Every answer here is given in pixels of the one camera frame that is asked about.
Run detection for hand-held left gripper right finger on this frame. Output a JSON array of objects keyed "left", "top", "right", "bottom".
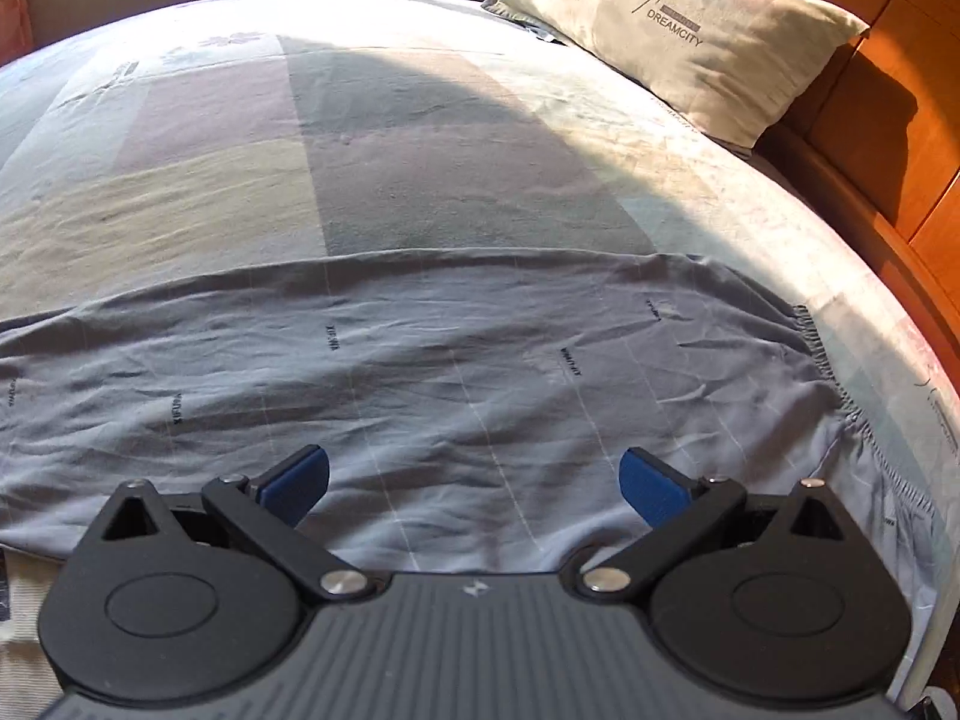
[{"left": 564, "top": 446, "right": 863, "bottom": 601}]

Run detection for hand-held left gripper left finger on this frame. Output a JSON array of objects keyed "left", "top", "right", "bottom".
[{"left": 101, "top": 444, "right": 376, "bottom": 601}]

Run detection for grey pants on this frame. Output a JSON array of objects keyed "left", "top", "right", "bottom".
[{"left": 0, "top": 253, "right": 946, "bottom": 593}]

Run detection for bed with patchwork sheet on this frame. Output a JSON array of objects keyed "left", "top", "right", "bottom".
[{"left": 0, "top": 0, "right": 960, "bottom": 720}]

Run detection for wooden headboard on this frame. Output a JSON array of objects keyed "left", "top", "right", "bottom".
[{"left": 712, "top": 0, "right": 960, "bottom": 421}]

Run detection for beige printed pillow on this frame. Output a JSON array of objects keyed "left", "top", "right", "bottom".
[{"left": 480, "top": 0, "right": 871, "bottom": 151}]

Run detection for pink striped curtain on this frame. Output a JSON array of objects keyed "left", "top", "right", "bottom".
[{"left": 0, "top": 0, "right": 35, "bottom": 68}]

